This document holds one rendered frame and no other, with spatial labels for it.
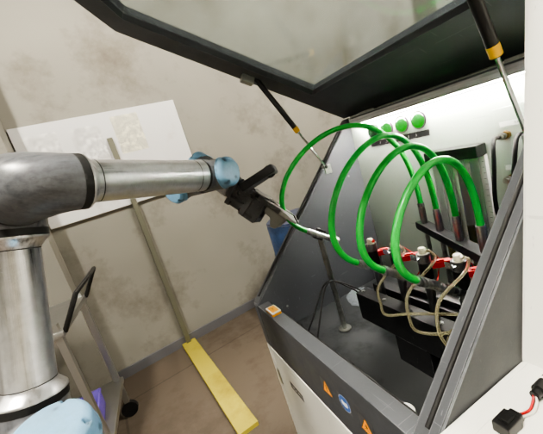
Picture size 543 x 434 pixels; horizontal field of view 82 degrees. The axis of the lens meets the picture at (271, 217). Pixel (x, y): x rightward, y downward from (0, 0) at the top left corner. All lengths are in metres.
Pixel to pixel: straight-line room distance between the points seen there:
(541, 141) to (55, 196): 0.72
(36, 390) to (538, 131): 0.89
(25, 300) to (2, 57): 2.52
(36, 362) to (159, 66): 2.69
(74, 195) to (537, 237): 0.71
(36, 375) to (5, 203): 0.30
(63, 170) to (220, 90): 2.71
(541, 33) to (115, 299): 2.84
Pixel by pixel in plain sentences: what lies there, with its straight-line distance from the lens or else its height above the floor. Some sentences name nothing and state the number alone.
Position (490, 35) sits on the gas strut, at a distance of 0.63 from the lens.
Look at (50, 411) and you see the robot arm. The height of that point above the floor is 1.13.
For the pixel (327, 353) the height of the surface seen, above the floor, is 0.95.
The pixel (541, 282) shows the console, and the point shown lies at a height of 1.11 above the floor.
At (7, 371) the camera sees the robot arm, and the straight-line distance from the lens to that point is 0.72.
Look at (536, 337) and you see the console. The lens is 0.66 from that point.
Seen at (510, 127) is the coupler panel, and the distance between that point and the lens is 0.89.
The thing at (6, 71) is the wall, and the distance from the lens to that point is 3.03.
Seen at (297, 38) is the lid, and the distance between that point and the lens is 0.89.
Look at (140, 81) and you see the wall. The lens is 3.04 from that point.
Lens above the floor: 1.41
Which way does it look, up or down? 11 degrees down
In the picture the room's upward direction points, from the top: 17 degrees counter-clockwise
